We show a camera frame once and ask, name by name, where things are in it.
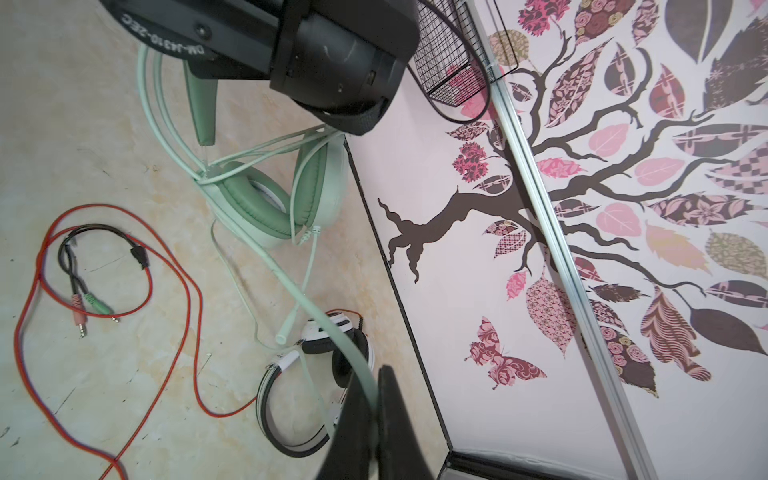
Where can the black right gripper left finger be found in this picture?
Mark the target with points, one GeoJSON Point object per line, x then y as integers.
{"type": "Point", "coordinates": [350, 452]}

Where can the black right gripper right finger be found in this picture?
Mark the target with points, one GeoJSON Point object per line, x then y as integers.
{"type": "Point", "coordinates": [399, 455]}

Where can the mint green headphones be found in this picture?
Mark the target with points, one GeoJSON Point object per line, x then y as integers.
{"type": "Point", "coordinates": [286, 190]}

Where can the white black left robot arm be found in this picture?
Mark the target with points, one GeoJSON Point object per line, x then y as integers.
{"type": "Point", "coordinates": [342, 61]}

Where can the white black headphones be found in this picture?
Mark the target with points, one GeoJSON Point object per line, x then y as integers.
{"type": "Point", "coordinates": [302, 393]}

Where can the aluminium rail back wall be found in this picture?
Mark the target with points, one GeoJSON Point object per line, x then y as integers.
{"type": "Point", "coordinates": [607, 385]}

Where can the black wire basket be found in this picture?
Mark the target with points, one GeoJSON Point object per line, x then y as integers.
{"type": "Point", "coordinates": [464, 46]}

